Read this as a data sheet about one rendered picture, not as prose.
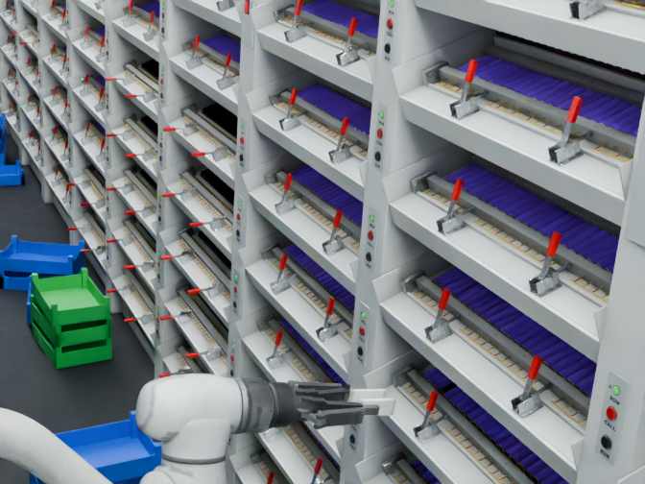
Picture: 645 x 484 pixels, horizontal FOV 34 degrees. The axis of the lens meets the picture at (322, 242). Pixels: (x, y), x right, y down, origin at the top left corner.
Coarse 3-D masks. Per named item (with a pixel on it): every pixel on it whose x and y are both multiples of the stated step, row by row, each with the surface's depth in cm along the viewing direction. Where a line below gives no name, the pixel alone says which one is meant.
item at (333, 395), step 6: (348, 384) 181; (300, 390) 174; (306, 390) 176; (312, 390) 176; (324, 390) 178; (330, 390) 179; (336, 390) 179; (342, 390) 180; (348, 390) 180; (318, 396) 176; (324, 396) 177; (330, 396) 178; (336, 396) 179
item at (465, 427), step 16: (416, 384) 199; (448, 416) 188; (464, 432) 184; (480, 432) 181; (480, 448) 179; (496, 448) 176; (496, 464) 174; (512, 464) 172; (512, 480) 171; (528, 480) 168
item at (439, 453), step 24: (408, 360) 203; (384, 384) 202; (408, 384) 202; (408, 408) 196; (408, 432) 190; (456, 432) 186; (432, 456) 183; (456, 456) 181; (480, 456) 179; (456, 480) 176; (480, 480) 174; (504, 480) 173
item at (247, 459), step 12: (252, 444) 281; (240, 456) 281; (252, 456) 280; (264, 456) 279; (240, 468) 282; (252, 468) 280; (264, 468) 277; (276, 468) 274; (240, 480) 281; (252, 480) 276; (264, 480) 275; (276, 480) 272
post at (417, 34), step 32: (384, 0) 184; (384, 32) 185; (416, 32) 179; (448, 32) 182; (384, 64) 186; (384, 96) 187; (416, 128) 186; (384, 160) 189; (416, 160) 188; (384, 192) 190; (384, 224) 191; (384, 256) 193; (416, 256) 196; (352, 352) 208; (384, 352) 200; (352, 384) 209; (352, 480) 213
